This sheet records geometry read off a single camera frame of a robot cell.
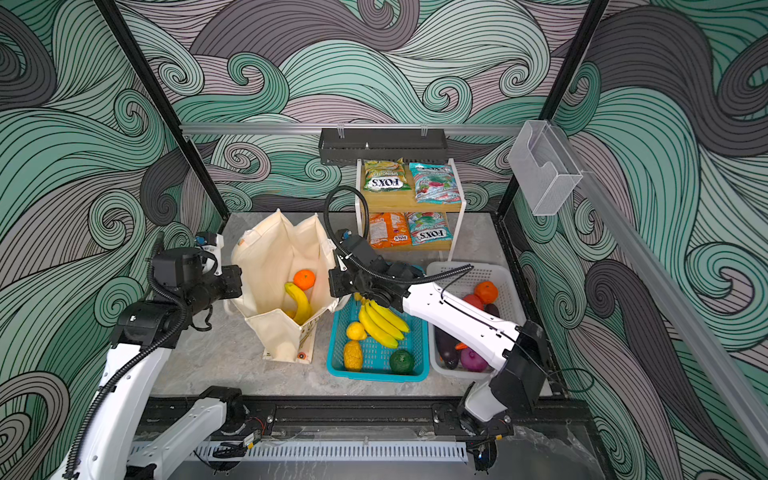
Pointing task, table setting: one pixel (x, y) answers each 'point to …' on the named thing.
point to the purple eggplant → (446, 346)
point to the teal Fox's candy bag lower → (428, 227)
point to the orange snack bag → (389, 229)
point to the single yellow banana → (302, 303)
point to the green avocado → (401, 362)
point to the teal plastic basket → (376, 357)
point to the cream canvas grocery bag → (270, 254)
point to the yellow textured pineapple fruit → (353, 355)
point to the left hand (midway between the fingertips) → (239, 267)
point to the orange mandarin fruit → (305, 279)
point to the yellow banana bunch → (381, 323)
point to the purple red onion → (472, 361)
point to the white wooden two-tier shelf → (414, 204)
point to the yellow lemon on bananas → (355, 331)
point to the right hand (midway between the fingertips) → (330, 277)
